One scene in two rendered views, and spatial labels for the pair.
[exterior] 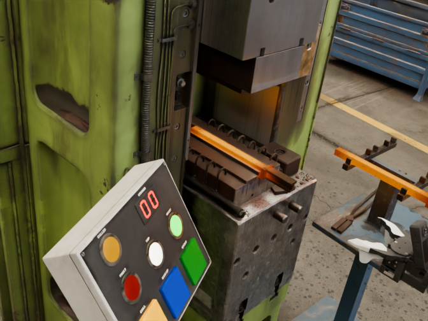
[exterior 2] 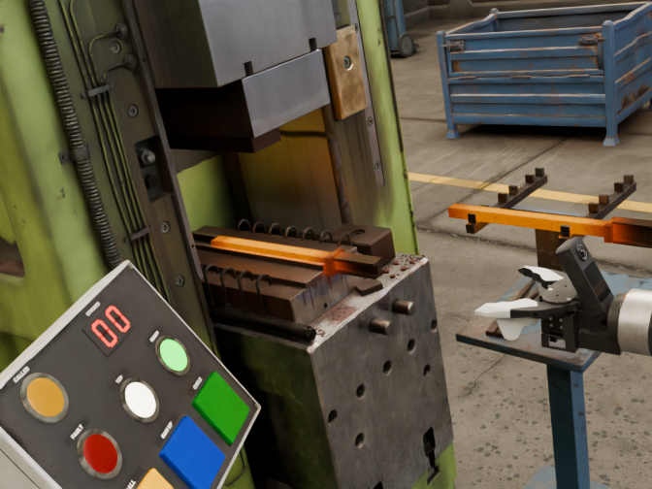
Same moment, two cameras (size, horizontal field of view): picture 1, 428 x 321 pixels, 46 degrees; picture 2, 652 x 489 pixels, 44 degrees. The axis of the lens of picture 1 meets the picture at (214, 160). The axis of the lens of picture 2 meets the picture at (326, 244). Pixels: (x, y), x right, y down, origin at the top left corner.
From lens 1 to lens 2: 27 cm
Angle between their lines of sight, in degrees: 9
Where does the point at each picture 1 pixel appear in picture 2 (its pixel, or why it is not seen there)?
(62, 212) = not seen: hidden behind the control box
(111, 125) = (48, 244)
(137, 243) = (98, 386)
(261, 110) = (315, 184)
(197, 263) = (230, 409)
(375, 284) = (618, 425)
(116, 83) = (31, 173)
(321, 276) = (527, 439)
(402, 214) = not seen: hidden behind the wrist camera
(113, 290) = (61, 461)
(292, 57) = (307, 70)
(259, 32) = (230, 38)
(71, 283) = not seen: outside the picture
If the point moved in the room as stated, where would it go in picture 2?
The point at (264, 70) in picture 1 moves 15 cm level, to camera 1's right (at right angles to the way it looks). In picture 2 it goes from (264, 97) to (357, 80)
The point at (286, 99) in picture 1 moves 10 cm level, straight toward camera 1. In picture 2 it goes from (343, 154) to (341, 170)
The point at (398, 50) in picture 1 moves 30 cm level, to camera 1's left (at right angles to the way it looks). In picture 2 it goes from (555, 81) to (506, 91)
